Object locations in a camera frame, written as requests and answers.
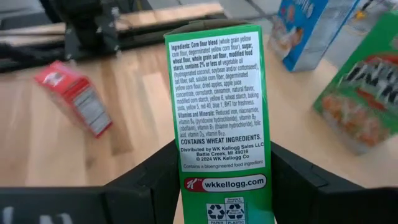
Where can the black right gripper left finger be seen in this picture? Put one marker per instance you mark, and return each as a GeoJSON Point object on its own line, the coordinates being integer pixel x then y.
{"type": "Point", "coordinates": [133, 199]}

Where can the black metal table frame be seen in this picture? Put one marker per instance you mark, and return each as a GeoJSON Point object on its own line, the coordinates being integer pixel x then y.
{"type": "Point", "coordinates": [149, 35]}

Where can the blue Rice Krispies cereal box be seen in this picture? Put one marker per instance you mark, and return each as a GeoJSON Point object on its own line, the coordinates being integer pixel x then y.
{"type": "Point", "coordinates": [308, 31]}

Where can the red Froot Loops cereal box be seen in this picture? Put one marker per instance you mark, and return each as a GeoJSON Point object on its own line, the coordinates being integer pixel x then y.
{"type": "Point", "coordinates": [74, 96]}

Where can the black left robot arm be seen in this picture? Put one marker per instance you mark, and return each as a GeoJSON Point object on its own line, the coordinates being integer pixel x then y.
{"type": "Point", "coordinates": [87, 28]}

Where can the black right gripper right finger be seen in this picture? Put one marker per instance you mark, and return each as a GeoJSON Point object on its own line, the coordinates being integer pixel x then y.
{"type": "Point", "coordinates": [317, 205]}

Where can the green Apple Jacks cereal box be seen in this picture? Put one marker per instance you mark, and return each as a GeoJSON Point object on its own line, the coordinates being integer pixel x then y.
{"type": "Point", "coordinates": [363, 93]}
{"type": "Point", "coordinates": [217, 109]}

